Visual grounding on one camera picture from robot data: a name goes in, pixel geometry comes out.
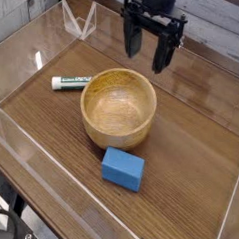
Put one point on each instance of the clear acrylic corner bracket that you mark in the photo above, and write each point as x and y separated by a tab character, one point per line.
79	27

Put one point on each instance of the white green marker tube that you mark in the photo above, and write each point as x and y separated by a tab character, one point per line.
73	83

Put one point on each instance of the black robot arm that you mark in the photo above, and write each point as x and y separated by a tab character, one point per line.
157	17

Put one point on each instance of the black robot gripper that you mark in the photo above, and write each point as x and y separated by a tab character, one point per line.
157	16

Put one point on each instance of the blue rectangular block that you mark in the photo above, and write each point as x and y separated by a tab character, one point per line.
122	168

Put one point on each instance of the brown wooden bowl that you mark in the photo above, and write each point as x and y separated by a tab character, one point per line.
118	107

